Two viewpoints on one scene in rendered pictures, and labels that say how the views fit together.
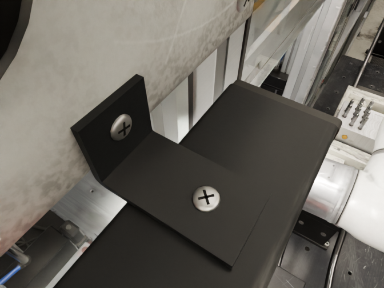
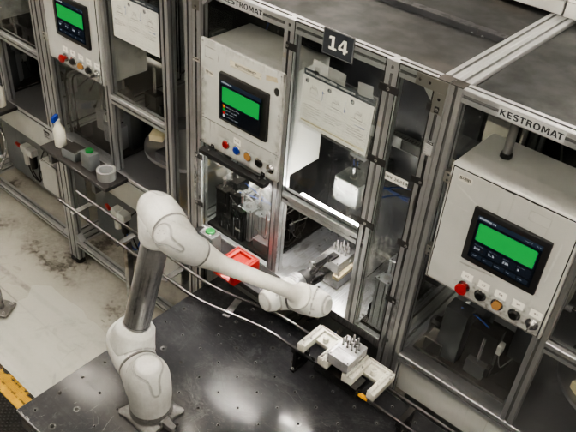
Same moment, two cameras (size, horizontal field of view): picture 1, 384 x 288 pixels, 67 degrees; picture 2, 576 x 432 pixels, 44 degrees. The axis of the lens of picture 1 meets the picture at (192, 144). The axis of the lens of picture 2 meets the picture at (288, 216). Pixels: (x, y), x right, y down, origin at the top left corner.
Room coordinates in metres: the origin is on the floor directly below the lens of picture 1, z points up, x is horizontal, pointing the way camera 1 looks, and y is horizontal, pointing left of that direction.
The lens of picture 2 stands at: (0.35, -2.25, 2.93)
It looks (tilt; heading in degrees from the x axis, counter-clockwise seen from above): 37 degrees down; 95
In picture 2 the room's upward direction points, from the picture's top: 5 degrees clockwise
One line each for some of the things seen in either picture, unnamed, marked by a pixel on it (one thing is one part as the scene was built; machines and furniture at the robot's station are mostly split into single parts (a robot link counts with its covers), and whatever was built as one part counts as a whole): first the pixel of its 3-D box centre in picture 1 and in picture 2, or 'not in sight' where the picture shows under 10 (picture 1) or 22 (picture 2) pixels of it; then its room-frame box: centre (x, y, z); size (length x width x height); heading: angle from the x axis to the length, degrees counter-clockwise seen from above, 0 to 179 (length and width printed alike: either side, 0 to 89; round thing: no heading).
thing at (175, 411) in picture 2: not in sight; (154, 411); (-0.22, -0.66, 0.71); 0.22 x 0.18 x 0.06; 147
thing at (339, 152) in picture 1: (351, 146); (345, 365); (0.46, -0.41, 0.84); 0.36 x 0.14 x 0.10; 147
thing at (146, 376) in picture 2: not in sight; (147, 381); (-0.25, -0.64, 0.85); 0.18 x 0.16 x 0.22; 128
